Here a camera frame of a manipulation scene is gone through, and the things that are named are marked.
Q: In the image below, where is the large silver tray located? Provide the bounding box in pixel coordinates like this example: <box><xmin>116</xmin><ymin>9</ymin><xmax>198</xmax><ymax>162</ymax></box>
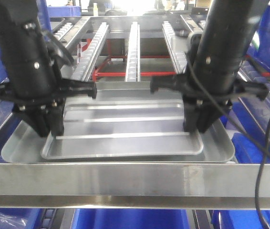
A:
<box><xmin>1</xmin><ymin>82</ymin><xmax>235</xmax><ymax>163</ymax></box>

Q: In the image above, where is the blue bin lower centre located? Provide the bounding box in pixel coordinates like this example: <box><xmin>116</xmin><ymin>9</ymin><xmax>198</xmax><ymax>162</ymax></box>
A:
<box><xmin>71</xmin><ymin>208</ymin><xmax>190</xmax><ymax>229</ymax></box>

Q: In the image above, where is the right white roller track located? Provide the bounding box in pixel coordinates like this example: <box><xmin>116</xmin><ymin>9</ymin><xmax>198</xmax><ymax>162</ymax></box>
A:
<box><xmin>162</xmin><ymin>21</ymin><xmax>187</xmax><ymax>74</ymax></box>

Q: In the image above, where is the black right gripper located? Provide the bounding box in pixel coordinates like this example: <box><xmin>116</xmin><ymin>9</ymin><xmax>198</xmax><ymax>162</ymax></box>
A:
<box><xmin>150</xmin><ymin>75</ymin><xmax>269</xmax><ymax>133</ymax></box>

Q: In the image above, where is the white roller track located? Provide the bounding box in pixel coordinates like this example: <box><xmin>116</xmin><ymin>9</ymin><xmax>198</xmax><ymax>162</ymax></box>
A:
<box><xmin>162</xmin><ymin>21</ymin><xmax>187</xmax><ymax>74</ymax></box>
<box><xmin>125</xmin><ymin>21</ymin><xmax>141</xmax><ymax>82</ymax></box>
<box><xmin>71</xmin><ymin>22</ymin><xmax>109</xmax><ymax>82</ymax></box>

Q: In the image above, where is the left white roller track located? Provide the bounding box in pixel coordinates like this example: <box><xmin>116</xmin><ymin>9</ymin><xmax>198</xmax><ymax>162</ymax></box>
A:
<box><xmin>71</xmin><ymin>22</ymin><xmax>109</xmax><ymax>82</ymax></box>

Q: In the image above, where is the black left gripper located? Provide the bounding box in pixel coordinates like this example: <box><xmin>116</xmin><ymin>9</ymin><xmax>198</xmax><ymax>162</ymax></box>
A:
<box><xmin>0</xmin><ymin>78</ymin><xmax>97</xmax><ymax>137</ymax></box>

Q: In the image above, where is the far right roller track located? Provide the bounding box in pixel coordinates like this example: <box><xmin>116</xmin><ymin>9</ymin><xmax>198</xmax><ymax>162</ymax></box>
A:
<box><xmin>237</xmin><ymin>59</ymin><xmax>270</xmax><ymax>120</ymax></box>

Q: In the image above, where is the blue bin right middle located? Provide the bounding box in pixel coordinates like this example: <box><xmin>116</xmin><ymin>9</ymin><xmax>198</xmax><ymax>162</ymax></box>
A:
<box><xmin>220</xmin><ymin>102</ymin><xmax>264</xmax><ymax>164</ymax></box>

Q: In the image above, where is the red metal frame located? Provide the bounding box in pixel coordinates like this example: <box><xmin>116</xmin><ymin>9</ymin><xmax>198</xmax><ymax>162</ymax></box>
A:
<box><xmin>89</xmin><ymin>39</ymin><xmax>174</xmax><ymax>82</ymax></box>

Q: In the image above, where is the blue bin lower left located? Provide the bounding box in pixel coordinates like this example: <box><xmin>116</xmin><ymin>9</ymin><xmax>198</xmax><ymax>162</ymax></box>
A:
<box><xmin>0</xmin><ymin>208</ymin><xmax>43</xmax><ymax>229</ymax></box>

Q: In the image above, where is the small silver tray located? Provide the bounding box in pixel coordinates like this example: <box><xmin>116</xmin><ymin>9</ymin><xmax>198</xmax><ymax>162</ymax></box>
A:
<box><xmin>41</xmin><ymin>100</ymin><xmax>204</xmax><ymax>159</ymax></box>

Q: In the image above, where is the blue bin lower right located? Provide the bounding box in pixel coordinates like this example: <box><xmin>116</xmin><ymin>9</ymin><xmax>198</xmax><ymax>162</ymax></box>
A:
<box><xmin>211</xmin><ymin>210</ymin><xmax>270</xmax><ymax>229</ymax></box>

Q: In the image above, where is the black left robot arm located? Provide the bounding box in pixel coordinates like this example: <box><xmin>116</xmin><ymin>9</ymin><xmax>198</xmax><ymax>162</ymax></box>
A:
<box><xmin>0</xmin><ymin>0</ymin><xmax>97</xmax><ymax>137</ymax></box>

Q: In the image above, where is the right steel divider rail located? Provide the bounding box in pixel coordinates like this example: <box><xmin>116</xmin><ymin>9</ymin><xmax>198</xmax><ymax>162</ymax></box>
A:
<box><xmin>180</xmin><ymin>13</ymin><xmax>270</xmax><ymax>164</ymax></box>

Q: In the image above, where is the steel front shelf rail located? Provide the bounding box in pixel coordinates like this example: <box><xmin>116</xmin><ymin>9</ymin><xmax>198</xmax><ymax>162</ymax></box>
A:
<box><xmin>0</xmin><ymin>162</ymin><xmax>259</xmax><ymax>209</ymax></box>

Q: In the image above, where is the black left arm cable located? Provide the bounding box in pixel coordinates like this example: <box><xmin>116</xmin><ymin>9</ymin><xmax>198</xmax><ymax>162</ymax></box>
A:
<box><xmin>39</xmin><ymin>28</ymin><xmax>74</xmax><ymax>67</ymax></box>

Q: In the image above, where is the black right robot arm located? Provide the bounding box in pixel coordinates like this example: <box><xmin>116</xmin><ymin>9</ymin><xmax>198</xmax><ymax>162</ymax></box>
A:
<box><xmin>150</xmin><ymin>0</ymin><xmax>269</xmax><ymax>133</ymax></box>

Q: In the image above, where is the middle white roller track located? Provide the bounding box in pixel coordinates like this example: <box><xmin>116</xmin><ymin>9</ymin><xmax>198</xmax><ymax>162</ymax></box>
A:
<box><xmin>125</xmin><ymin>21</ymin><xmax>141</xmax><ymax>82</ymax></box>

